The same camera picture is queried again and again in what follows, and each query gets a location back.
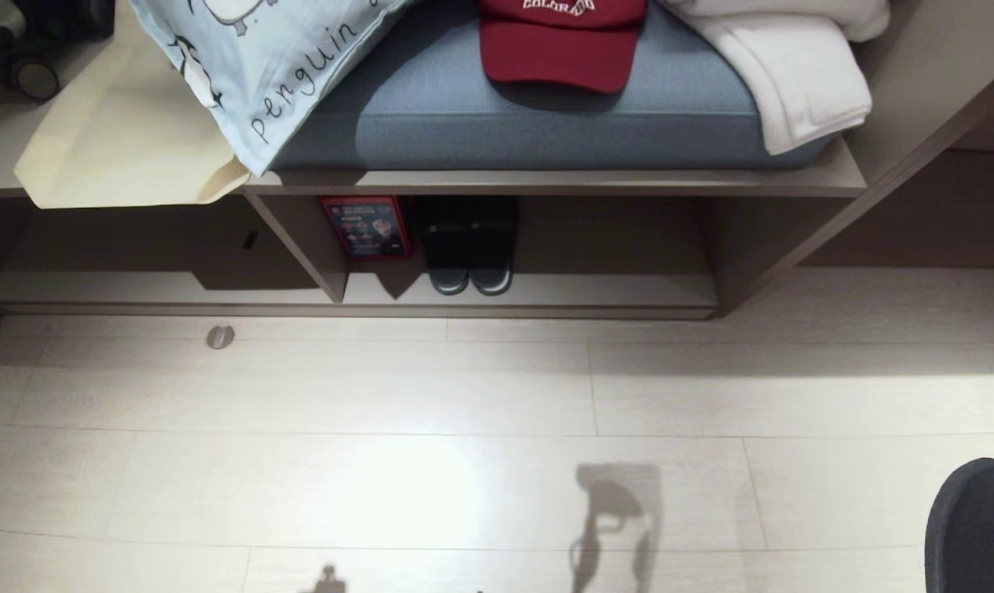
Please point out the beige wooden shoe bench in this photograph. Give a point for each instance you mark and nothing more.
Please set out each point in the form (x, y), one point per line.
(595, 183)

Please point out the black slipper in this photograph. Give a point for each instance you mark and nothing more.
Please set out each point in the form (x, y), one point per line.
(493, 247)
(448, 247)

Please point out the red framed poster card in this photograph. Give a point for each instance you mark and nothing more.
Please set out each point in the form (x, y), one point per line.
(366, 227)

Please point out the blue-grey seat cushion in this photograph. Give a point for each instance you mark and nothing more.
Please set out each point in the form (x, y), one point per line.
(480, 123)

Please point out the red baseball cap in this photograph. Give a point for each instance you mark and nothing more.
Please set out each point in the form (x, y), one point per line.
(558, 45)

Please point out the grey floor door stopper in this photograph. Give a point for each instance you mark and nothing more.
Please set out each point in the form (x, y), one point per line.
(220, 336)

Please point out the light blue printed pillow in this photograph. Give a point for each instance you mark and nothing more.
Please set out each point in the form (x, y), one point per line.
(274, 66)

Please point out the white folded blanket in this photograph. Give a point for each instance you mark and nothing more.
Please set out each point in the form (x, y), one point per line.
(793, 74)

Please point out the cream tote bag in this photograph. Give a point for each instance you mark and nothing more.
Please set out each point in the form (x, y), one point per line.
(126, 140)

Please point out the black wheeled stroller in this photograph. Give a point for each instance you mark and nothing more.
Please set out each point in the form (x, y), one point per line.
(35, 49)

